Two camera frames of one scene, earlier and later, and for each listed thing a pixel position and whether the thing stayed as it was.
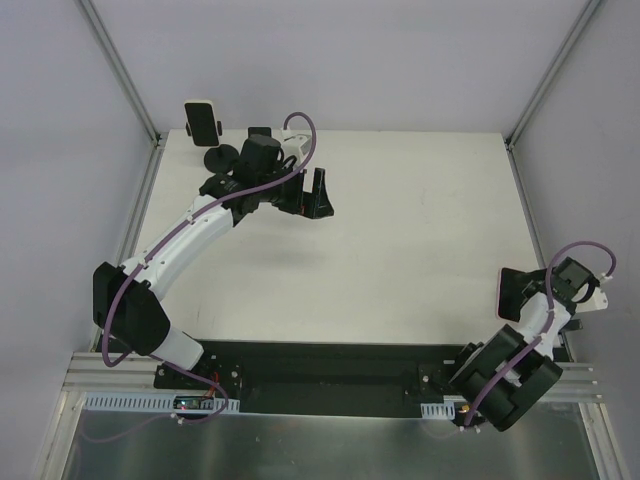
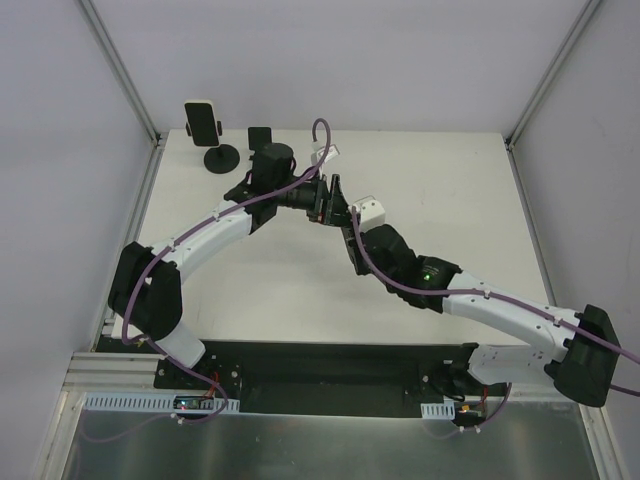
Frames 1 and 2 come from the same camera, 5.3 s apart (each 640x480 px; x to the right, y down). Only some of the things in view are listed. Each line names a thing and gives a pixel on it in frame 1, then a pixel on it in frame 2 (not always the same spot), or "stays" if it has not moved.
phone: [202, 119] stays
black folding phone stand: [260, 137] stays
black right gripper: [513, 293] to [353, 248]
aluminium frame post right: [546, 84] stays
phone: [511, 297] to [360, 264]
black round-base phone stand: [220, 158] stays
